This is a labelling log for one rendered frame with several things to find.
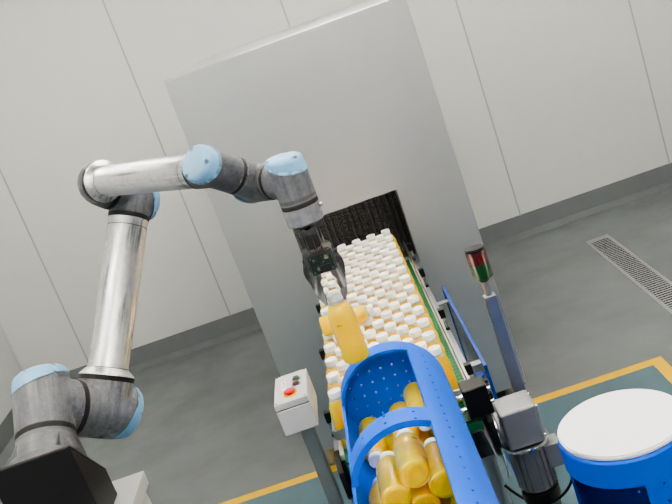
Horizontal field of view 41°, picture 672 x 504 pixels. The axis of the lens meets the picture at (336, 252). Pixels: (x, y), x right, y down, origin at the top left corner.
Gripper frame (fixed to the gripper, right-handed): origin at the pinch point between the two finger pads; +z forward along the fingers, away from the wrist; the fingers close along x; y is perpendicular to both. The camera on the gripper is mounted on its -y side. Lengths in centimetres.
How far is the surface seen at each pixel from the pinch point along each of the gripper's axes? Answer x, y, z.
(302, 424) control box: -23, -25, 41
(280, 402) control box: -26.3, -25.8, 33.1
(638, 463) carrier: 50, 45, 41
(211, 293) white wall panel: -114, -437, 109
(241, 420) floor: -94, -277, 144
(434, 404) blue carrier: 14.3, 27.5, 22.3
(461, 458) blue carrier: 16, 51, 23
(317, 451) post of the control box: -23, -33, 55
